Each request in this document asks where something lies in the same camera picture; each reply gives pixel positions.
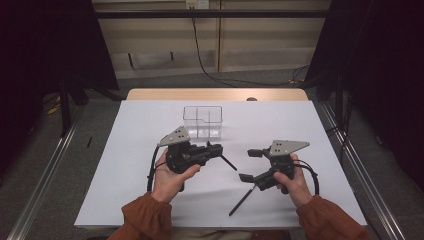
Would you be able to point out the dark table grommet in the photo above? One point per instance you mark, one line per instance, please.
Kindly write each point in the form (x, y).
(251, 99)

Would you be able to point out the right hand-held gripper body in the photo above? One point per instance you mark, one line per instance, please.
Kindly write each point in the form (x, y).
(288, 146)

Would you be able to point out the black curtain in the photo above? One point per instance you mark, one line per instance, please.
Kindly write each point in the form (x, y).
(383, 66)
(40, 50)

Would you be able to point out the white wall outlet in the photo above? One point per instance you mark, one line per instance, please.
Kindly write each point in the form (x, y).
(196, 3)

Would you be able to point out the wooden table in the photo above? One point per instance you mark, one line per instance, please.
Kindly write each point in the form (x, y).
(200, 94)

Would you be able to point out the black pen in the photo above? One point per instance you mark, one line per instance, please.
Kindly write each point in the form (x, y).
(241, 201)
(229, 163)

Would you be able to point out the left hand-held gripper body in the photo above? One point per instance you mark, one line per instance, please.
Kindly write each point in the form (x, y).
(176, 136)

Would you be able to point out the black horizontal bar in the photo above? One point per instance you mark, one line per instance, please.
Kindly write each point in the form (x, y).
(200, 14)

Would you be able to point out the person's right hand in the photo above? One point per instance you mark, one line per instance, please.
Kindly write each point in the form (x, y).
(298, 188)

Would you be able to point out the white table mat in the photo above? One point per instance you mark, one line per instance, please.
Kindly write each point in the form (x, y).
(266, 116)

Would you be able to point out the small black floor piece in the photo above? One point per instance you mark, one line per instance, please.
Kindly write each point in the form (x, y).
(89, 142)

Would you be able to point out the person's left hand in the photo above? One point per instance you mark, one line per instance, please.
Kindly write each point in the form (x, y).
(168, 185)

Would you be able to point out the aluminium floor rail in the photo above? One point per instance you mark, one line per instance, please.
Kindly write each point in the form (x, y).
(38, 200)
(378, 203)

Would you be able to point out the clear plastic organizer box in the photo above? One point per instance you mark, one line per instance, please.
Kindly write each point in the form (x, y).
(208, 131)

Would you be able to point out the black metal stand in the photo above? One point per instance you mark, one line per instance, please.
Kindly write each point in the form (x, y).
(339, 100)
(65, 110)

